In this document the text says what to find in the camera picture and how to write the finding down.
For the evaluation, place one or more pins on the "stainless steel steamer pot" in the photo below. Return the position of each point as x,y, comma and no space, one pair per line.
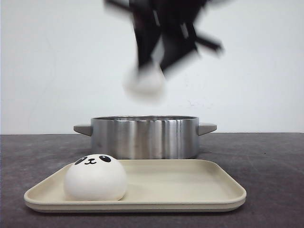
146,137

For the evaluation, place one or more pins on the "beige rectangular tray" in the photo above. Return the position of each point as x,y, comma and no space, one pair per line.
172,185

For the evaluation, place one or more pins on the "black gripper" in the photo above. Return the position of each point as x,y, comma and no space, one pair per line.
169,21

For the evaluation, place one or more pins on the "panda bun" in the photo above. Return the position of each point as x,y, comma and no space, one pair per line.
146,82
95,177

